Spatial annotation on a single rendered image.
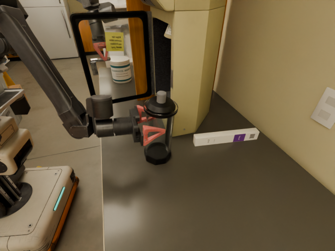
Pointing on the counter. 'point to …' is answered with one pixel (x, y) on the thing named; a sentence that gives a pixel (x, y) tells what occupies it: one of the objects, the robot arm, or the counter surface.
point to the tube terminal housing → (193, 58)
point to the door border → (111, 18)
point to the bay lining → (161, 56)
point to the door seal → (109, 17)
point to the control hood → (163, 4)
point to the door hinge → (151, 50)
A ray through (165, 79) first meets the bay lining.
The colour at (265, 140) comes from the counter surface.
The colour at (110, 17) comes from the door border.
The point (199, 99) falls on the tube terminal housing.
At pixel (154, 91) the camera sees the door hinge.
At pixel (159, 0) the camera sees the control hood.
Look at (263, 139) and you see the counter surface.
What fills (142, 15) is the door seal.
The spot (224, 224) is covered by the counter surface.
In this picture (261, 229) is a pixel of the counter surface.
